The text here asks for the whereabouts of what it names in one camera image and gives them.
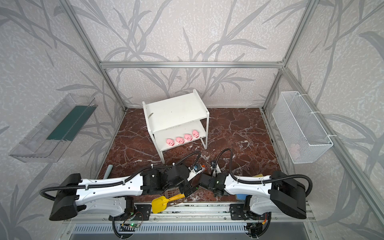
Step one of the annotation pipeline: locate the pink pig toy pair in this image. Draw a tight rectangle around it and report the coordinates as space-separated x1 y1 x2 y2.
166 139 175 147
176 137 185 144

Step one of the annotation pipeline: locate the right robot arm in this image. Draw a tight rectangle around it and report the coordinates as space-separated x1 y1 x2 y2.
199 171 312 219

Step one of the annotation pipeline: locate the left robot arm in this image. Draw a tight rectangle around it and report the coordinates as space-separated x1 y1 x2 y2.
41 164 203 221

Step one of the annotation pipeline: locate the white two-tier shelf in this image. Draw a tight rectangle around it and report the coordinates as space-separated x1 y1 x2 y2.
142 89 210 164

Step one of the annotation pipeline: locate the brown slotted spatula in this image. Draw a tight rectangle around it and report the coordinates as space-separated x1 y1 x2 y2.
164 188 180 199

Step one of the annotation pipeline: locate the blue sponge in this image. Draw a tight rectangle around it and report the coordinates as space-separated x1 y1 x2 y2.
235 194 248 201

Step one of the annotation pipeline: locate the yellow toy shovel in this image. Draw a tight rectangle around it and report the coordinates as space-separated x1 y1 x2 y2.
151 194 186 214

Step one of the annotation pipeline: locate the green circuit board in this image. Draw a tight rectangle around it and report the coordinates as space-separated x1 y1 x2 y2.
120 223 142 232

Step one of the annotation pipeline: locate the light blue round object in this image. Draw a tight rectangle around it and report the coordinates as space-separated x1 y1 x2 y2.
103 165 113 180

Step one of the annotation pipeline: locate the pink toy in basket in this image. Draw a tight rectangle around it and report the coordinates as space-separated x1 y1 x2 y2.
288 144 301 161

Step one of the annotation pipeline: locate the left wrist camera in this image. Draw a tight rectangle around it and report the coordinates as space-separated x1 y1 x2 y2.
187 164 206 182

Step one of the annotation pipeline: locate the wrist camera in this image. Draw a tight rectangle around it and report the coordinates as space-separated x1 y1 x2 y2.
187 164 206 182
211 162 221 177

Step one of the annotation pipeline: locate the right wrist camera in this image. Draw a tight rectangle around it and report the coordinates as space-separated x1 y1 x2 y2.
211 162 221 177

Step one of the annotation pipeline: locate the aluminium front rail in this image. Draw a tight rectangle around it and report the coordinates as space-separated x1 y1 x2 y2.
64 202 316 224

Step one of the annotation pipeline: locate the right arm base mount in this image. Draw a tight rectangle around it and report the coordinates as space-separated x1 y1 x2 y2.
229 204 271 221

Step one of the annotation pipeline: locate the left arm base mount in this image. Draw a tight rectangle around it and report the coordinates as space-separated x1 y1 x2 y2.
115 197 152 221

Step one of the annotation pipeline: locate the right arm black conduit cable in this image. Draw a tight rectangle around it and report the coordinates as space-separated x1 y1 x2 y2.
215 148 313 199

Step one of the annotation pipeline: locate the white wire mesh basket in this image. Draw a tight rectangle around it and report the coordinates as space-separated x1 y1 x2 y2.
272 91 333 164

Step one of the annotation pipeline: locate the clear plastic wall bin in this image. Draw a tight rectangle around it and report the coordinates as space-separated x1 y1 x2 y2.
9 94 98 163

